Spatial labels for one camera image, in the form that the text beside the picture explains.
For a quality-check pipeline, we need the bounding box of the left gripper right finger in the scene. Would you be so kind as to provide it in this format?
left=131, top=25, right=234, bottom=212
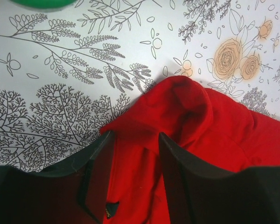
left=158, top=133, right=280, bottom=224

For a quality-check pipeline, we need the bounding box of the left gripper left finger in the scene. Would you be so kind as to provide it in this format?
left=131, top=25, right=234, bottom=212
left=0, top=131, right=115, bottom=224

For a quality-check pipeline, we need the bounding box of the red t shirt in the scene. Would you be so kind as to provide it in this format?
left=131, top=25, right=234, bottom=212
left=100, top=76, right=280, bottom=224

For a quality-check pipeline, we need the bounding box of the floral table mat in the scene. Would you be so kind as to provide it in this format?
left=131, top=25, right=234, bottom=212
left=0, top=0, right=280, bottom=172

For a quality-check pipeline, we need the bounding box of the green plastic tray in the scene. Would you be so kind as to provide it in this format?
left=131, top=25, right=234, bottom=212
left=13, top=0, right=75, bottom=9

